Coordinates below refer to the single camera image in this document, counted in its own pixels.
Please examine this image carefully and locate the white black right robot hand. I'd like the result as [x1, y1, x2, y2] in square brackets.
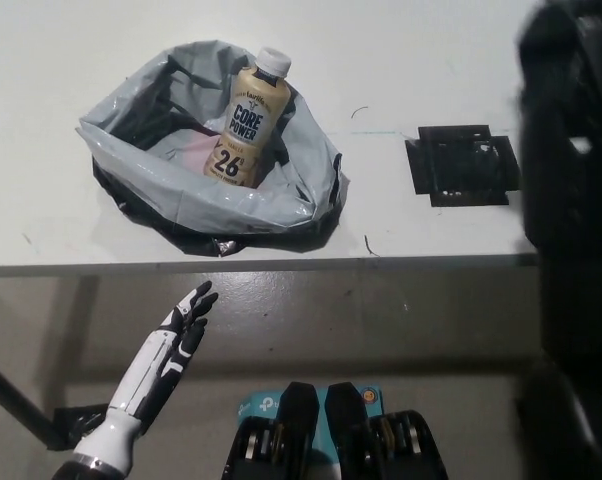
[514, 0, 602, 161]

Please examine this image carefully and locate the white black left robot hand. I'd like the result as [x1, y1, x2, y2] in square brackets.
[72, 280, 220, 474]

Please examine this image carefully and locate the beige protein shake bottle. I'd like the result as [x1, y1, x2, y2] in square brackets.
[202, 46, 292, 191]

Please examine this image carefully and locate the grey black plastic bag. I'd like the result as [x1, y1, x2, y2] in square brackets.
[74, 40, 352, 258]

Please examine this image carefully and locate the teal network device box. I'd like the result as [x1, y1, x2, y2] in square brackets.
[233, 383, 383, 480]

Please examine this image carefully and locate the black table leg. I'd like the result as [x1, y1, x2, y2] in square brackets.
[0, 353, 65, 452]

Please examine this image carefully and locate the black tape square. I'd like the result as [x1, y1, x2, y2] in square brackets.
[404, 124, 524, 208]

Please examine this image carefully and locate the pink flat item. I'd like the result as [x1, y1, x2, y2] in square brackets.
[182, 130, 223, 177]

